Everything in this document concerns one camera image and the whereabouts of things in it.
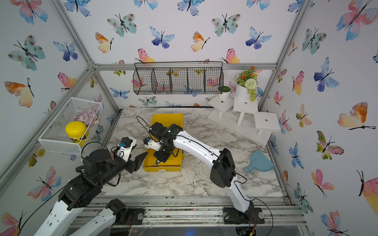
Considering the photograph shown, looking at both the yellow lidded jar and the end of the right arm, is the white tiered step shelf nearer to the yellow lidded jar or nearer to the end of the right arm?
the end of the right arm

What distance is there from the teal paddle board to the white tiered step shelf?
81mm

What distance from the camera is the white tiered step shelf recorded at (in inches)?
36.9

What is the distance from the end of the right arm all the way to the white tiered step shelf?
46cm

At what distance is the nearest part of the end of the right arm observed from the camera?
1.88 feet

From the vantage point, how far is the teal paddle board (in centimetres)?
92

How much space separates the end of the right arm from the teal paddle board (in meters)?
0.53

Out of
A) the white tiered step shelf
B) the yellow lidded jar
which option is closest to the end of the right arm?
the yellow lidded jar
